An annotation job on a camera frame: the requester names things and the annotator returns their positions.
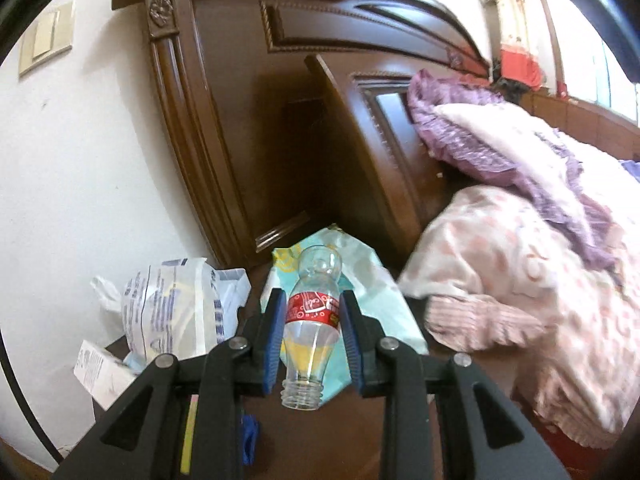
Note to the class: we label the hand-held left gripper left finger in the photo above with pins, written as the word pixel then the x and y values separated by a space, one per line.
pixel 272 345

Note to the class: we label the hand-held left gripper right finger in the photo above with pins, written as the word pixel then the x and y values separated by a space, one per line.
pixel 350 345

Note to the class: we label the clear bottle red label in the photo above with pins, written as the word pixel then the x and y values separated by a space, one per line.
pixel 312 310

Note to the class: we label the teal tissue packet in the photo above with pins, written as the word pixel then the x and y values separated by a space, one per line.
pixel 380 300

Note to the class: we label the white blue-printed plastic bag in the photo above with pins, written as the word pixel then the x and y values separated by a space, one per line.
pixel 165 310

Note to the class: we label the yellow-green card box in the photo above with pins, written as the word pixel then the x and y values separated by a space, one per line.
pixel 187 435

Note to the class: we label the small blue object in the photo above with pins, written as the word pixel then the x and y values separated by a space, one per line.
pixel 250 435

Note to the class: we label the brown wooden nightstand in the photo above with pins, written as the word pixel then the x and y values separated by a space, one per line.
pixel 450 390

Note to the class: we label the white cardboard box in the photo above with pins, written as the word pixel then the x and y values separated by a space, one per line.
pixel 100 372

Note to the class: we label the leaning wooden panel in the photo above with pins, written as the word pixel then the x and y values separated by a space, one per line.
pixel 380 160

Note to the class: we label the purple ruffled pillow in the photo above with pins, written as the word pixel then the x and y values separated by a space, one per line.
pixel 480 145

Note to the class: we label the brown wooden headboard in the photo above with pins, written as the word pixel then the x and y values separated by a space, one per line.
pixel 225 110

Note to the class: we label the wooden window cabinet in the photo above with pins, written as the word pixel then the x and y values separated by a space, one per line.
pixel 590 120

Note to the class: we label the small purple cloth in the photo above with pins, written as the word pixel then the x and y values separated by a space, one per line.
pixel 631 171

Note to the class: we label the red white curtain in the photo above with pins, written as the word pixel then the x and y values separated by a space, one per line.
pixel 520 60

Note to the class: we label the bright window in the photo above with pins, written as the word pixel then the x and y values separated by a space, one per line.
pixel 590 50

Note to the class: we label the beige wall switch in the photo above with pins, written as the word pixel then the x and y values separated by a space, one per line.
pixel 47 37

